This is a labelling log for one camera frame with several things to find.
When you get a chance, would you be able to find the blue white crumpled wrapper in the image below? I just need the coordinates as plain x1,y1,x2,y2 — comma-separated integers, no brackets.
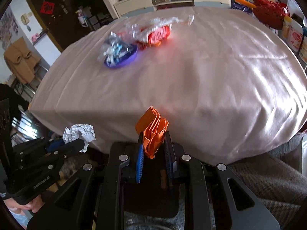
97,31,135,65

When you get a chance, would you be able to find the purple plastic bowl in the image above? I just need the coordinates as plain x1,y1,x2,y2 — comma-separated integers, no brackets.
104,44,139,69

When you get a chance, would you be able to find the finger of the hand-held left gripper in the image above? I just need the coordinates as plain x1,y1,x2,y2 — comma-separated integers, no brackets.
36,139,89,173
13,136,67,160

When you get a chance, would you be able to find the grey blanket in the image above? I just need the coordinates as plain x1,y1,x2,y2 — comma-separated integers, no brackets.
211,134,307,230

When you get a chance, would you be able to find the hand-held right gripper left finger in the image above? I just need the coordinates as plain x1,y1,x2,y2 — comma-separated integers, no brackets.
26,131,145,230

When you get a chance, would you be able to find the cream sideboard cabinet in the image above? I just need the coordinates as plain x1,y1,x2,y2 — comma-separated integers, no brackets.
113,0,232,18

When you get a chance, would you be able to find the orange plastic stick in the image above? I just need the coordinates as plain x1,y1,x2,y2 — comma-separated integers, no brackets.
235,0,257,9

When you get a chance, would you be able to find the red orange snack bag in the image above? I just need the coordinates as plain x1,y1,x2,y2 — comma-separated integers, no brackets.
135,25,172,51

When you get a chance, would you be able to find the tan hanging coat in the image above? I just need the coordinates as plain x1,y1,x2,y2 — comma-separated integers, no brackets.
3,37,40,84

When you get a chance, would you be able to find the grey fluffy rug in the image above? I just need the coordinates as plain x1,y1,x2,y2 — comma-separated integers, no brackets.
123,211,187,230

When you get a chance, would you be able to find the clear plastic wrapper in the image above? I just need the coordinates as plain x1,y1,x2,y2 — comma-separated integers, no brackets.
123,14,195,41

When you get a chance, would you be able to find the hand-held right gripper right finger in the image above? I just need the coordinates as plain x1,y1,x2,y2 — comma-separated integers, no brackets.
163,131,281,230

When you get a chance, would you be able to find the white spray bottle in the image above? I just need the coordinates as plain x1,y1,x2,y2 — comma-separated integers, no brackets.
77,8,89,27

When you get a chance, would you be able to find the white yellow canister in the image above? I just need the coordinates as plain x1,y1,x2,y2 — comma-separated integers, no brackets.
282,16,292,39

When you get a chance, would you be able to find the orange paper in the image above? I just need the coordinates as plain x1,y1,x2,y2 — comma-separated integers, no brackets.
135,106,169,159

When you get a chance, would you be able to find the black square bin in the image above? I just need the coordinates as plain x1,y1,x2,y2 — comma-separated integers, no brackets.
109,141,186,219

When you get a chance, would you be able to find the black cloth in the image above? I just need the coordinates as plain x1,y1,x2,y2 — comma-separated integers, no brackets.
0,84,30,112

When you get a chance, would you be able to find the black chair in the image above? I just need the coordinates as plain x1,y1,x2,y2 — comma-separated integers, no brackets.
0,98,17,175

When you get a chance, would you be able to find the person's left hand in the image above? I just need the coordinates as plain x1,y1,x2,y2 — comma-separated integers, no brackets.
3,195,43,215

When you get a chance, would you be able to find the white paper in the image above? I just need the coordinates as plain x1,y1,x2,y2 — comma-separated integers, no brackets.
63,124,96,153

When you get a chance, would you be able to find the red paper door decoration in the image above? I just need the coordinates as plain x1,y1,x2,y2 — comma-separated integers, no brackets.
40,1,57,15

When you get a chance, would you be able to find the red mesh bag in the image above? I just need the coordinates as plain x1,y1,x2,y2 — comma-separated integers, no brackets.
252,0,290,29

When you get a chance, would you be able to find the white red canister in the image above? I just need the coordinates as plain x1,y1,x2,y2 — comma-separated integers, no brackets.
288,20,305,52

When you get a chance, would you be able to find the pink satin tablecloth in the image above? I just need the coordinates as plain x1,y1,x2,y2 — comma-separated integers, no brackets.
29,6,307,166

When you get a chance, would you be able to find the brown mottled cloth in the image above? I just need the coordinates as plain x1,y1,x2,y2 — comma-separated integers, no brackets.
58,154,99,192

